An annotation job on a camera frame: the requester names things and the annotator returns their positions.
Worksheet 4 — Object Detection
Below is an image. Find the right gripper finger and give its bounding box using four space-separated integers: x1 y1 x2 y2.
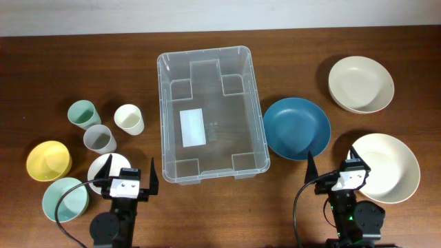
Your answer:
304 151 318 184
349 146 371 172

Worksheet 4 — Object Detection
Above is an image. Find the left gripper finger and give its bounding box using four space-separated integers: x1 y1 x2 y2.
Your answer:
93 154 112 186
149 158 159 195

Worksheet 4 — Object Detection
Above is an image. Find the grey cup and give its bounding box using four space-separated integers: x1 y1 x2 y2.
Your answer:
83 125 117 154

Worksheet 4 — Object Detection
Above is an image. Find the cream bowl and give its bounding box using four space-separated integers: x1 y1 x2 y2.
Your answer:
352 133 420 204

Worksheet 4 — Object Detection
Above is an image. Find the cream cup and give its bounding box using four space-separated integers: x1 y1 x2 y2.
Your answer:
114 104 145 136

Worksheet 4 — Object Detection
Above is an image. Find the green cup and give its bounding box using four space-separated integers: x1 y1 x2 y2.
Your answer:
68 100 101 130

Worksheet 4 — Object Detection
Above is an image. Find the beige bowl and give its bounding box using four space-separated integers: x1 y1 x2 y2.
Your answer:
328 56 395 114

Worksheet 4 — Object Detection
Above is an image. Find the clear plastic storage container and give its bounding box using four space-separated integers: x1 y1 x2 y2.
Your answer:
157 45 270 185

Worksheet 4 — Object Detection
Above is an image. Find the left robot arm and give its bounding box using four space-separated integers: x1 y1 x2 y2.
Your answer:
90 155 159 248

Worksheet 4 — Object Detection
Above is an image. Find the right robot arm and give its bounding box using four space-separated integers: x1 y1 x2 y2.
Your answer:
305 148 385 247

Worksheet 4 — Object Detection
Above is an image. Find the white small bowl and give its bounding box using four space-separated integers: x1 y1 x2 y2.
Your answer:
88 153 131 180

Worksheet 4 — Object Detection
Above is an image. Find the light green small bowl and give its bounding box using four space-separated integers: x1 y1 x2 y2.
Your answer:
42 178 89 223

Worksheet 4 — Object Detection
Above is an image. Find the yellow bowl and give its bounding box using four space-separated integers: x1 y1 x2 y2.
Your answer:
26 141 72 182

